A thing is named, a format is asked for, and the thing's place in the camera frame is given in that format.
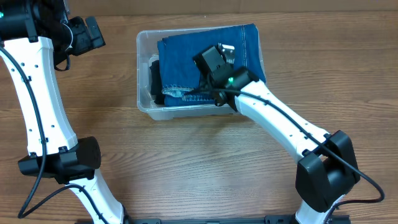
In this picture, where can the clear plastic storage bin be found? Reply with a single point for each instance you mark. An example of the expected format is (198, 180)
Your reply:
(147, 52)

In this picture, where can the black cloth bundle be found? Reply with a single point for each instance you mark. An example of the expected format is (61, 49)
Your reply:
(156, 85)

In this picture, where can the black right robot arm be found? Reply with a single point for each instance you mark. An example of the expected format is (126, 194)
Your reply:
(326, 163)

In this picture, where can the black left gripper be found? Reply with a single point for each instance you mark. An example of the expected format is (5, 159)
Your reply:
(85, 42)

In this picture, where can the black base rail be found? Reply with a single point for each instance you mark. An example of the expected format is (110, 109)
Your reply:
(269, 219)

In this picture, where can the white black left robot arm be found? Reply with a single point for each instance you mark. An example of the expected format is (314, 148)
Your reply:
(36, 36)

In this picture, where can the blue denim jeans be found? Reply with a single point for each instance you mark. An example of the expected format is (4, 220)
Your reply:
(178, 72)

